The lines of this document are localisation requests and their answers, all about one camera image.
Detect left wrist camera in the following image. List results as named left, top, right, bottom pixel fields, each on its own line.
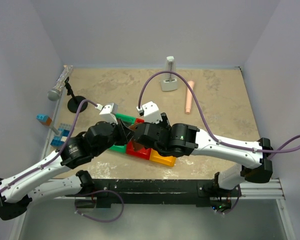
left=99, top=103, right=118, bottom=124

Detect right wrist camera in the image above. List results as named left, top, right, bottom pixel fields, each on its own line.
left=136, top=101, right=162, bottom=124

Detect black microphone stand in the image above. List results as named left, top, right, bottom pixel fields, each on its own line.
left=65, top=77, right=86, bottom=113

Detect white metronome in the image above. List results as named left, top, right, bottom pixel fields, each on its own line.
left=160, top=56, right=178, bottom=92

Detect yellow plastic bin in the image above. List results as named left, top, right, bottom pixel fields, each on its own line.
left=149, top=149, right=177, bottom=167

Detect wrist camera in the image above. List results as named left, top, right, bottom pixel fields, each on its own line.
left=136, top=101, right=162, bottom=124
left=99, top=103, right=118, bottom=124

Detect red plastic bin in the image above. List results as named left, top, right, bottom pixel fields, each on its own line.
left=126, top=118, right=152, bottom=161

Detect green plastic bin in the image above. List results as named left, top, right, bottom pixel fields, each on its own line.
left=109, top=113, right=136, bottom=154

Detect blue toy brick stack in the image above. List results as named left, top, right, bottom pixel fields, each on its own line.
left=50, top=123, right=72, bottom=148

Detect blue orange toy block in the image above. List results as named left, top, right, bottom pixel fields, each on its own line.
left=36, top=114, right=52, bottom=127

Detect silver glitter microphone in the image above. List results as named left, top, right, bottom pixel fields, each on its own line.
left=47, top=65, right=74, bottom=102

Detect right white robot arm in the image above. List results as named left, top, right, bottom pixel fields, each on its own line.
left=133, top=122, right=273, bottom=190

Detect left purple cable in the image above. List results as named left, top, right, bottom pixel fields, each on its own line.
left=0, top=99, right=102, bottom=220

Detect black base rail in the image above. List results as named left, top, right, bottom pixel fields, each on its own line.
left=64, top=178, right=241, bottom=208

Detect pink toy microphone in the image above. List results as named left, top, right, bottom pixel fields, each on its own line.
left=185, top=80, right=195, bottom=115

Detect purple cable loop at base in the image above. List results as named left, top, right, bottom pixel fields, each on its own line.
left=74, top=188, right=126, bottom=222

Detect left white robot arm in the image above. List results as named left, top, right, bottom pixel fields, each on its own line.
left=0, top=120, right=134, bottom=221

